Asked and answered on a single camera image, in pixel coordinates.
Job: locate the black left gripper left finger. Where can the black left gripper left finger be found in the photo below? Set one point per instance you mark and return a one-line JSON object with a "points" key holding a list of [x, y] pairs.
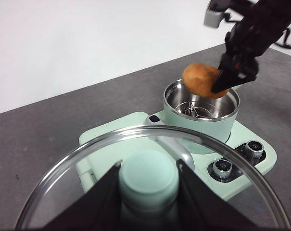
{"points": [[94, 204]]}

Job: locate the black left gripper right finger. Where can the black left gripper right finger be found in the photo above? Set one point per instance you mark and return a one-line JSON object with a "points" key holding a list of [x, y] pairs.
{"points": [[207, 207]]}

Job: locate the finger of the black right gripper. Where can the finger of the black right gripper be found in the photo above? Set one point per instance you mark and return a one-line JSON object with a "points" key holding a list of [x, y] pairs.
{"points": [[225, 80]]}

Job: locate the glass lid with green knob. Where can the glass lid with green knob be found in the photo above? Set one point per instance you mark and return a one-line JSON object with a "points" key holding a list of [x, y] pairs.
{"points": [[148, 175]]}

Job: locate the silver control knob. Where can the silver control knob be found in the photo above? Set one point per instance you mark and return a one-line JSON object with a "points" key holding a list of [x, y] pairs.
{"points": [[254, 148], [221, 168]]}

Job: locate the mint green breakfast machine base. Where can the mint green breakfast machine base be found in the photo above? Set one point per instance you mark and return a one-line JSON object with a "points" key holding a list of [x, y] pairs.
{"points": [[246, 134]]}

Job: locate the pale grey right wrist camera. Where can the pale grey right wrist camera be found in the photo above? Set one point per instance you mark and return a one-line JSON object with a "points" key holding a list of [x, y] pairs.
{"points": [[213, 16]]}

